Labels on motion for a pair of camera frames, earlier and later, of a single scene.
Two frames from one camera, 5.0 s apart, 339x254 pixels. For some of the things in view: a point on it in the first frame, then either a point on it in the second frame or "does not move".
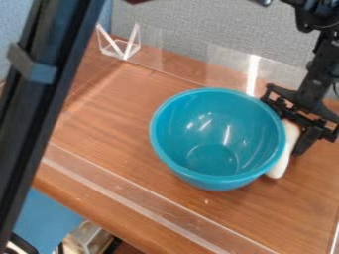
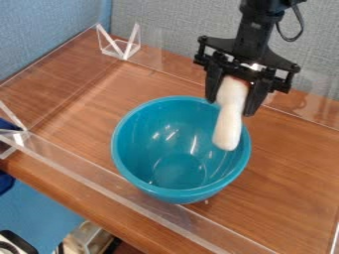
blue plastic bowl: [219, 137] -> [164, 150]
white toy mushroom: [293, 134] -> [233, 91]
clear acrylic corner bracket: [115, 47] does not move
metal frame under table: [87, 239] does not move
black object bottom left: [12, 244] does not move
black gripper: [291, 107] -> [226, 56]
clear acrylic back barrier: [230, 57] does not move
